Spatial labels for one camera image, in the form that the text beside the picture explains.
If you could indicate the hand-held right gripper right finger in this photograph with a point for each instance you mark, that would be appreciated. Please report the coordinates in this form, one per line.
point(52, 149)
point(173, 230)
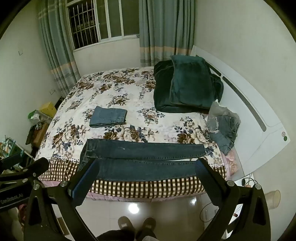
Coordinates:
point(206, 179)

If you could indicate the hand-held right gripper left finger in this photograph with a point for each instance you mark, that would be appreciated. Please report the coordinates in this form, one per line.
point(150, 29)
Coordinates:
point(85, 184)

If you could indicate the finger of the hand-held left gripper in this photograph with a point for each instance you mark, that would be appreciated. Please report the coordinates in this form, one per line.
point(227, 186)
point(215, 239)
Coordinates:
point(11, 160)
point(37, 166)

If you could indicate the dark blue jeans pants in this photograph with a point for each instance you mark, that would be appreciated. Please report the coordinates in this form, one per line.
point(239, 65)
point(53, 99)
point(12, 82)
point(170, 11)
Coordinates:
point(143, 150)

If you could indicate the teal storage shelf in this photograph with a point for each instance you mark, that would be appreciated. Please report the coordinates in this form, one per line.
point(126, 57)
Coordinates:
point(10, 144)

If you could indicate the pink floral sheet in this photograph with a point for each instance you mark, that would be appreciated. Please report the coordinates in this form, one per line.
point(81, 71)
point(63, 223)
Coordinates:
point(230, 163)

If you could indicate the brown cardboard box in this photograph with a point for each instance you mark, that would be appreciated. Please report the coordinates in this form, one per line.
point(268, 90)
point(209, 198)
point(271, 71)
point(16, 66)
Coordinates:
point(41, 136)

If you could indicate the black bag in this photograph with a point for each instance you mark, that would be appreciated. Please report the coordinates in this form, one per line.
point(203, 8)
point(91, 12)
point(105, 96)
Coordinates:
point(30, 135)

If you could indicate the green and white bag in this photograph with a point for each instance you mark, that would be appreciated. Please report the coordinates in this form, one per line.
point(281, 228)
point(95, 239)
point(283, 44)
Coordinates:
point(34, 115)

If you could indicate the grey frayed jeans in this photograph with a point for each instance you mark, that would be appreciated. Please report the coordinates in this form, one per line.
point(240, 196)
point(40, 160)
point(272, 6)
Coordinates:
point(227, 132)

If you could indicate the person's left shoe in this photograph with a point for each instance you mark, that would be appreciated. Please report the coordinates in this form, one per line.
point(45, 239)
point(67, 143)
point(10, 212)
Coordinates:
point(126, 223)

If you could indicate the person's shoe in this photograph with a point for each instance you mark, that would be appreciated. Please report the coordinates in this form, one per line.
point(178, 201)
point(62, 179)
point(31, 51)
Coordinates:
point(148, 226)
point(126, 223)

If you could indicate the yellow box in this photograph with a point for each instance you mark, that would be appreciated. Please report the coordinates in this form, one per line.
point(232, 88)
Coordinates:
point(49, 110)

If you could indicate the beige cylindrical container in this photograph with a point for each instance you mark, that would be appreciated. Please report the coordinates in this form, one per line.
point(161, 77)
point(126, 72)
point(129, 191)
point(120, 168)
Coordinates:
point(272, 198)

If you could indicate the light blue folded jeans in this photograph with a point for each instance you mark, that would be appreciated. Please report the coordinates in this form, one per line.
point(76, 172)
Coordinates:
point(107, 117)

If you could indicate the person's right shoe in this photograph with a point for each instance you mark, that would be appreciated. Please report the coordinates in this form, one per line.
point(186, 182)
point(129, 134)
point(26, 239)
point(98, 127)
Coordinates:
point(148, 226)

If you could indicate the white bed headboard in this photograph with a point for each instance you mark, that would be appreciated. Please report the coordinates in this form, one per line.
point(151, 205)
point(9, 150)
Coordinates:
point(249, 111)

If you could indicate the dark green plush blanket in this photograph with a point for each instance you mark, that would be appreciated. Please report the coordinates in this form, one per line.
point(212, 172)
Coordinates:
point(187, 85)

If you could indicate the floral bedspread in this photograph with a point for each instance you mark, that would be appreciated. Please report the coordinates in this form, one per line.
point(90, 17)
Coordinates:
point(129, 92)

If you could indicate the grey-blue striped curtain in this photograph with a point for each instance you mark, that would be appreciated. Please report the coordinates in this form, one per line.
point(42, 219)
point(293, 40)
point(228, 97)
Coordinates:
point(57, 53)
point(164, 32)

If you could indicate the barred sliding window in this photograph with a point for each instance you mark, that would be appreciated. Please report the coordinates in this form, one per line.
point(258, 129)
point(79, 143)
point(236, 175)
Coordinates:
point(104, 20)

